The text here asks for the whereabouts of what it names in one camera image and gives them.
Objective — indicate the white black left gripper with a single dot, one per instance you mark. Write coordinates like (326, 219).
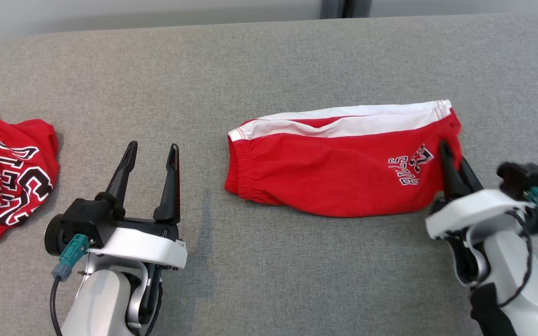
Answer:
(147, 247)

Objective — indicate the grey metal post with feet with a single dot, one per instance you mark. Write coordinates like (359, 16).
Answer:
(332, 8)

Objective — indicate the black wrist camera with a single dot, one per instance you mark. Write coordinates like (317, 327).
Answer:
(82, 219)
(523, 177)

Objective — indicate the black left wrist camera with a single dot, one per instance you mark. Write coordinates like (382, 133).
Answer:
(82, 219)

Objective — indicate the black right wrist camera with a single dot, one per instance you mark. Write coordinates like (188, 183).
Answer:
(523, 177)

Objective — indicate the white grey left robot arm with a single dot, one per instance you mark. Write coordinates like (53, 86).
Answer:
(96, 303)

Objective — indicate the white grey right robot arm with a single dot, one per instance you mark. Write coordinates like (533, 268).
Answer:
(507, 266)

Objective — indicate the red shorts with white stripe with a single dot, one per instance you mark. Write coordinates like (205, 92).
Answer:
(320, 172)

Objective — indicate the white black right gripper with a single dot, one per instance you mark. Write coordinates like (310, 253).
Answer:
(474, 210)

